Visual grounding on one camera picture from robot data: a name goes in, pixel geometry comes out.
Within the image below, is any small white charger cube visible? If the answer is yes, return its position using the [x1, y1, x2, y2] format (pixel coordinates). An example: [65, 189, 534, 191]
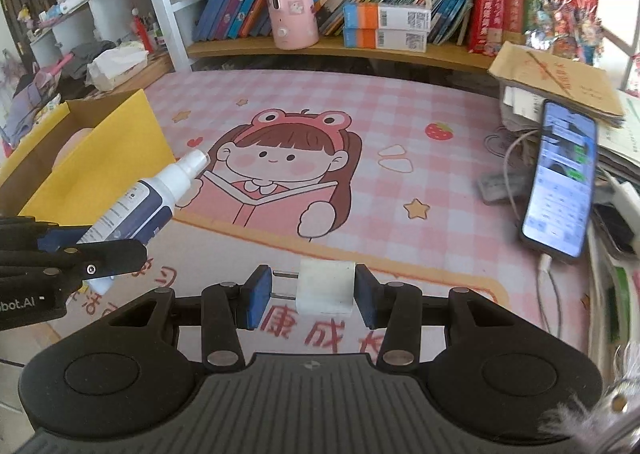
[270, 258, 356, 316]

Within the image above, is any white spray bottle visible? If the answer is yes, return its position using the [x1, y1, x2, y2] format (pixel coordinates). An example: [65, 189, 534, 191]
[77, 148, 212, 296]

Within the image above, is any yellow cardboard box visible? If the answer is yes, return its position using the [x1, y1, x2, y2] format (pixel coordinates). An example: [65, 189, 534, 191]
[1, 90, 175, 226]

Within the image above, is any pink cartoon table mat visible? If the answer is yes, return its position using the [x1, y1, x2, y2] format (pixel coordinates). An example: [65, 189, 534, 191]
[54, 70, 589, 356]

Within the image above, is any tissue box with tissues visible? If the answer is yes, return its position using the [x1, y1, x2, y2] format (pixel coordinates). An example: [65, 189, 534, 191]
[86, 41, 149, 92]

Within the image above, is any smartphone with lit screen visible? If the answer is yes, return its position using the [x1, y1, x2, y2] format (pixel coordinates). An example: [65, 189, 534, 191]
[520, 100, 598, 262]

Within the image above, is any lower orange blue white box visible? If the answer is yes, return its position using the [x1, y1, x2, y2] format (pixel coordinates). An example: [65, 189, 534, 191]
[343, 28, 427, 53]

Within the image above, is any orange blue white box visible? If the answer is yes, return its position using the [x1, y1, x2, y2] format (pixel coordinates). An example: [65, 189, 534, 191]
[343, 2, 431, 32]
[343, 28, 427, 53]

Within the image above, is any red dictionary book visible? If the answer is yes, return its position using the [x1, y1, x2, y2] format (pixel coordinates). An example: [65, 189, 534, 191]
[468, 0, 504, 58]

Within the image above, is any upper orange blue white box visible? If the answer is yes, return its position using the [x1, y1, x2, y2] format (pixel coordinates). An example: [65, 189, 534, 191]
[343, 2, 431, 32]

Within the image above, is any brown paper envelope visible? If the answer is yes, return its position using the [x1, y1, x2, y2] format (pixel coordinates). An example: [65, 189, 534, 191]
[488, 42, 625, 127]

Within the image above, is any pink cylindrical dispenser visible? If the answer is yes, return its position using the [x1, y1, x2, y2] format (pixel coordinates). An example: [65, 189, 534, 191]
[268, 0, 319, 51]

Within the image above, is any white charging cable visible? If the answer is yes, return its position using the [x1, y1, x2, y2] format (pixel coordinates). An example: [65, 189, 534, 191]
[491, 129, 564, 340]

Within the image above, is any white wall charger plug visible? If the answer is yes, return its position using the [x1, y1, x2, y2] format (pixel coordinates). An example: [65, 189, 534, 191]
[611, 179, 640, 228]

